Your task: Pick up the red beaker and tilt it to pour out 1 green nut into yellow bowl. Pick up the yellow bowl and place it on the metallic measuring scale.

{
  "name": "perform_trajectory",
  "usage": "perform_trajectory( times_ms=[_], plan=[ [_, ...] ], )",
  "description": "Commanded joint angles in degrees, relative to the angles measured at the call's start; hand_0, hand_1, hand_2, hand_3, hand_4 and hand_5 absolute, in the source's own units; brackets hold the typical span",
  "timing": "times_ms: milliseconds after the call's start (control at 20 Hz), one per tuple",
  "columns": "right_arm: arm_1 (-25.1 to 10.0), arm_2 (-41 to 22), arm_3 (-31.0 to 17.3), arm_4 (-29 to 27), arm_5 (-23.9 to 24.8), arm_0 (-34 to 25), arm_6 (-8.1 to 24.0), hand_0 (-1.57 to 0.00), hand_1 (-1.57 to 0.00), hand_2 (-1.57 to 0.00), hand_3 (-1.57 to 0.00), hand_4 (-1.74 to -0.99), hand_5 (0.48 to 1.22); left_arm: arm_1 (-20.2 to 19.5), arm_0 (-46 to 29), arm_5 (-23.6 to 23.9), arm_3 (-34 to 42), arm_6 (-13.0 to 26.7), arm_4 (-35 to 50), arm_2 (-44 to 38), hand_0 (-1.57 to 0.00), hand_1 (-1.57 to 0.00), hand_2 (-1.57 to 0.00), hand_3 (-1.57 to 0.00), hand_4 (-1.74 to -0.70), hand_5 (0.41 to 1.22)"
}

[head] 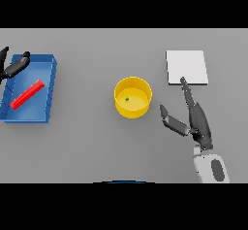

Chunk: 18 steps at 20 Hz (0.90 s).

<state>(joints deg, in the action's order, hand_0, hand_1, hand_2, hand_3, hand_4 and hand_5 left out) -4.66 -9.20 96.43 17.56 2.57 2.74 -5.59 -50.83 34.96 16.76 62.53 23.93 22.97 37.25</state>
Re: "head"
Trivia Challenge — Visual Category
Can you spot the yellow bowl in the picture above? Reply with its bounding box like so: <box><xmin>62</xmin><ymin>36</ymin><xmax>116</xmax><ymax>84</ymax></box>
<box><xmin>113</xmin><ymin>76</ymin><xmax>153</xmax><ymax>119</ymax></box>

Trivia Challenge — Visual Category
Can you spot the pale square measuring scale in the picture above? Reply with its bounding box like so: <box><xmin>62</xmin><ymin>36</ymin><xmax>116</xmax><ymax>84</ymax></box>
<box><xmin>166</xmin><ymin>49</ymin><xmax>209</xmax><ymax>86</ymax></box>

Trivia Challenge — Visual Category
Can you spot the red beaker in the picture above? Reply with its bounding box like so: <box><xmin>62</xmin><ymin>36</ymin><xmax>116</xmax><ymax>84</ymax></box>
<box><xmin>9</xmin><ymin>79</ymin><xmax>46</xmax><ymax>111</ymax></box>

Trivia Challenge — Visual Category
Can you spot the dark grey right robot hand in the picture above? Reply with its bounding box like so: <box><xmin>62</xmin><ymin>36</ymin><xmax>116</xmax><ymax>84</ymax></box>
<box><xmin>159</xmin><ymin>76</ymin><xmax>215</xmax><ymax>151</ymax></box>

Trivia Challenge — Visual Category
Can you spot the blue tray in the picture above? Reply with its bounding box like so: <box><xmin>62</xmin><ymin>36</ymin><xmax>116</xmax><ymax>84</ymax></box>
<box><xmin>0</xmin><ymin>53</ymin><xmax>58</xmax><ymax>124</ymax></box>

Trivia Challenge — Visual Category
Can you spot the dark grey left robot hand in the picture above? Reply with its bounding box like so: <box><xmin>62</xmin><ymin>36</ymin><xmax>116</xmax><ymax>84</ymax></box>
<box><xmin>0</xmin><ymin>46</ymin><xmax>31</xmax><ymax>84</ymax></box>

